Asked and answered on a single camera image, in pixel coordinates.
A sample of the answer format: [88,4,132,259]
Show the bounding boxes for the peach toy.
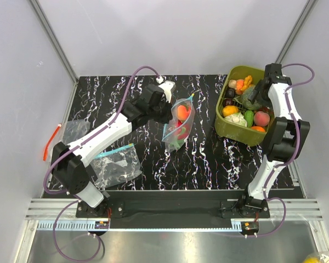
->
[177,105,191,122]
[254,111,270,127]

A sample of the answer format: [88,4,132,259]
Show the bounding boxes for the clear bag teal zipper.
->
[162,93,196,153]

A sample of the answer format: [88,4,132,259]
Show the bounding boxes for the red dragon fruit toy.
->
[171,120,190,148]

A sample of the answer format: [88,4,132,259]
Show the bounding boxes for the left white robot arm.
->
[49,81,175,217]

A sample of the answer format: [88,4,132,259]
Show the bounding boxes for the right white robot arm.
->
[235,63,310,218]

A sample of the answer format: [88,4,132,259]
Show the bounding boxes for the clear bag on stack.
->
[90,144,142,191]

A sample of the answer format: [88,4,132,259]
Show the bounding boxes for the clear bag orange zipper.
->
[43,119,90,162]

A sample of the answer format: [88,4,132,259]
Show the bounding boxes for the green cantaloupe melon toy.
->
[240,86,263,111]

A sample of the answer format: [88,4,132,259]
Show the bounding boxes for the white cauliflower toy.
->
[224,112,247,127]

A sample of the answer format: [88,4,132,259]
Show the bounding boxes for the olive green plastic bin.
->
[214,66,274,146]

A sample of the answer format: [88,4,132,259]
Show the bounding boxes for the black marbled table mat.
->
[68,75,262,190]

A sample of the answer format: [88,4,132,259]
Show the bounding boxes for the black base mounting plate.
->
[76,190,270,219]

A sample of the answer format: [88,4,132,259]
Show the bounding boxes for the yellow lemon toy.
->
[303,256,321,263]

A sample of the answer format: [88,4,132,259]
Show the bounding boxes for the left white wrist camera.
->
[156,76,175,102]

